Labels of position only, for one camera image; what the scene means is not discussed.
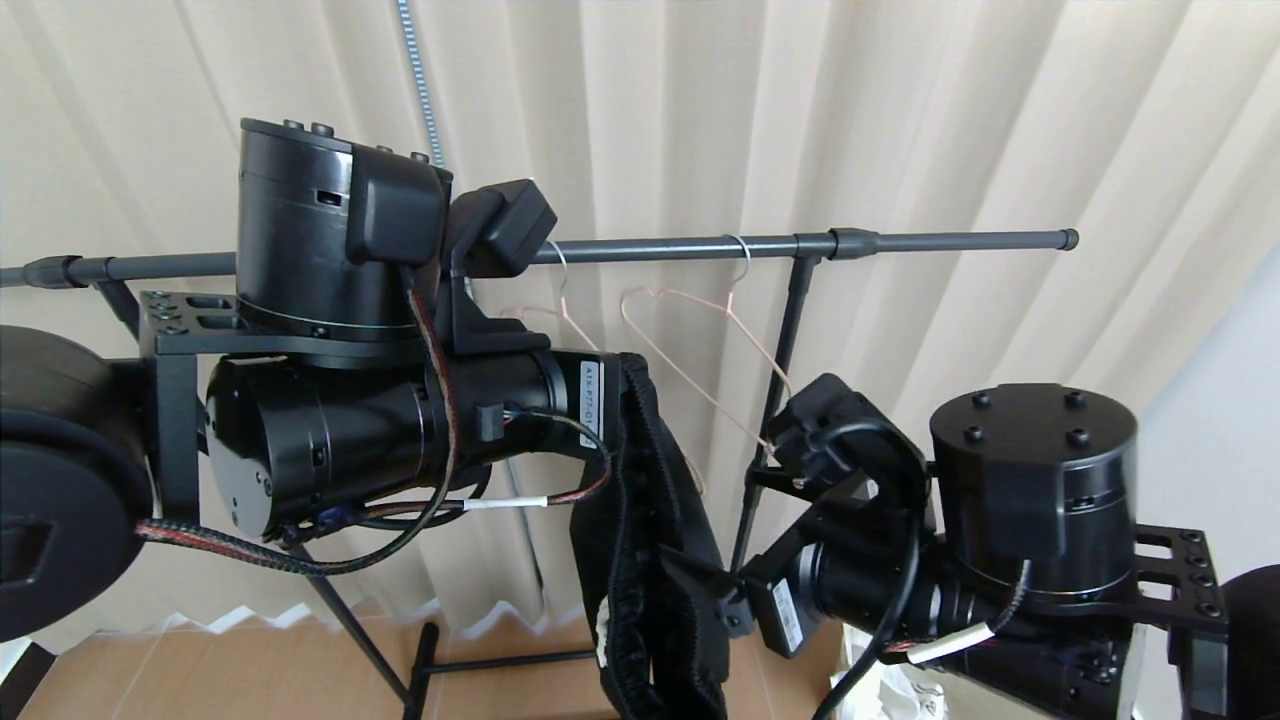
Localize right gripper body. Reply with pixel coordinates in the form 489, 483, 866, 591
740, 540, 941, 661

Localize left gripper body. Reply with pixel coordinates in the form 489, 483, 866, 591
440, 348, 626, 471

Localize black shorts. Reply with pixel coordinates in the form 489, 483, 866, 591
568, 352, 736, 720

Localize black clothes rack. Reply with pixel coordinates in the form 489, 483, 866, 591
0, 228, 1081, 720

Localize white garment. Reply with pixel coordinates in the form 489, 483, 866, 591
830, 625, 961, 720

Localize beige curtain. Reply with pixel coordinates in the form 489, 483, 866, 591
0, 0, 1280, 651

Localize black cable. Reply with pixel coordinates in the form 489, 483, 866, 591
812, 420, 926, 720

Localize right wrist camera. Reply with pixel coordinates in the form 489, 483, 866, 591
748, 373, 931, 531

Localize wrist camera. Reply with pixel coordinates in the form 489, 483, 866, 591
748, 373, 931, 531
438, 180, 559, 356

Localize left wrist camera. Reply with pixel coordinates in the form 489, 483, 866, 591
438, 180, 559, 356

